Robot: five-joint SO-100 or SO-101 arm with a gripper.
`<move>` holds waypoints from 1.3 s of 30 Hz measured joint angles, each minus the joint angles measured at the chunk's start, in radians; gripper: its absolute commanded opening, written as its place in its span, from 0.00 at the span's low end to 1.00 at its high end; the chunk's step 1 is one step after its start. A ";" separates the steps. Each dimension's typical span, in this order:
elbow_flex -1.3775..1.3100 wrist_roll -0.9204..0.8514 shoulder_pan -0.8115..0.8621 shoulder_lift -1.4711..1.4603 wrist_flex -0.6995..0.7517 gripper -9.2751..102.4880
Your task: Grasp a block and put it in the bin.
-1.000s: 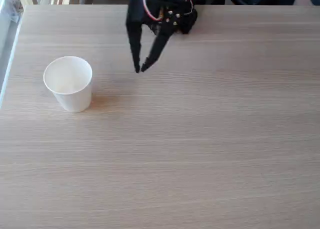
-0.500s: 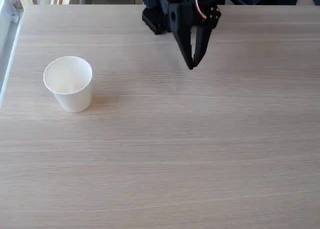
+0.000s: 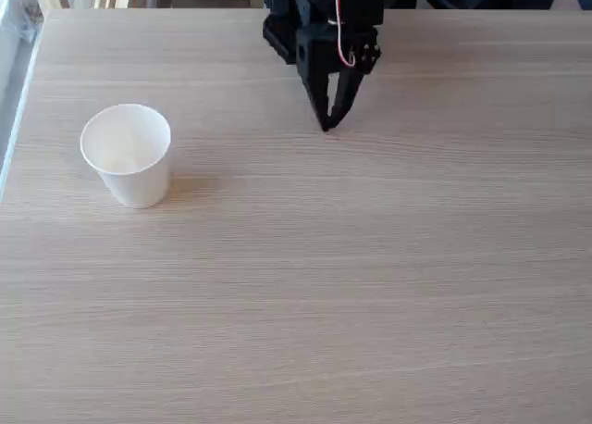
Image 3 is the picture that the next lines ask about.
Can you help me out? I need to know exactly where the red and white servo cable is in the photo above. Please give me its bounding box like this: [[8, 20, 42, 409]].
[[333, 0, 358, 68]]

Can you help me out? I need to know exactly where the clear plastic bag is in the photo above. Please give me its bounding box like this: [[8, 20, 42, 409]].
[[0, 0, 45, 48]]

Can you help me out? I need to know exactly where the white paper cup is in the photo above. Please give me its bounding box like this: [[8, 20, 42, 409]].
[[80, 103, 172, 209]]

